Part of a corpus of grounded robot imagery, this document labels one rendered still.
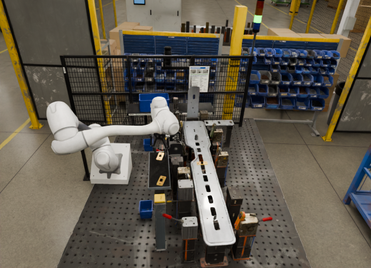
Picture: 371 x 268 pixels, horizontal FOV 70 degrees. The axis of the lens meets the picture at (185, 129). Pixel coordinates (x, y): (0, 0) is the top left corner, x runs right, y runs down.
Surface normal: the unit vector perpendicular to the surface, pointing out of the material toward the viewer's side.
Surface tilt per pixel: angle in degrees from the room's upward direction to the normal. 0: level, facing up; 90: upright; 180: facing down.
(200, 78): 90
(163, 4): 90
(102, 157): 49
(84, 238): 0
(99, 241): 0
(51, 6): 89
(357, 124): 90
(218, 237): 0
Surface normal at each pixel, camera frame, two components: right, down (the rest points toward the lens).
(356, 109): 0.04, 0.54
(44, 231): 0.03, -0.85
